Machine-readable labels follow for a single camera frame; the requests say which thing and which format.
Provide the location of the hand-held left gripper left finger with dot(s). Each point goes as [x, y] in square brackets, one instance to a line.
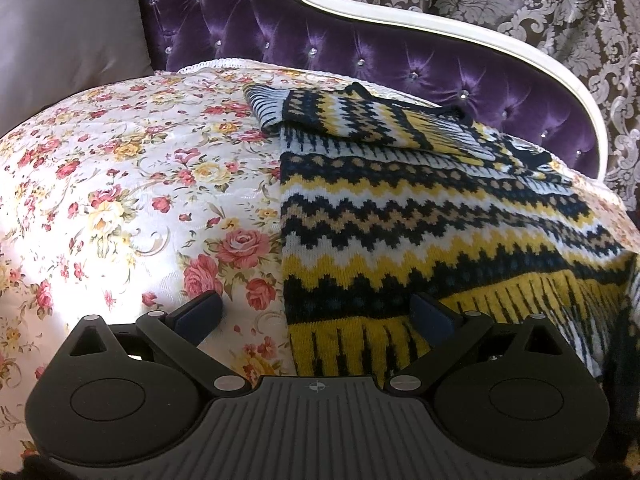
[197, 317]

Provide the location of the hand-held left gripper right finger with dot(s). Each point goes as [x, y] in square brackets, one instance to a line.
[431, 321]

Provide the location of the yellow navy patterned knit sweater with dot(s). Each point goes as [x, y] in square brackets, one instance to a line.
[400, 210]

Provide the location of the floral quilted blanket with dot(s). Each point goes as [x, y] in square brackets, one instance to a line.
[125, 185]

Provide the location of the grey satin cushion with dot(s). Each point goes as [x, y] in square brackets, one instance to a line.
[65, 35]

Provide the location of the brown silver damask curtain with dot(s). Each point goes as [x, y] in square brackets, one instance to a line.
[525, 0]

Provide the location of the purple tufted sofa white frame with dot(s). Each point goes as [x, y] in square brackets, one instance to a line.
[350, 45]

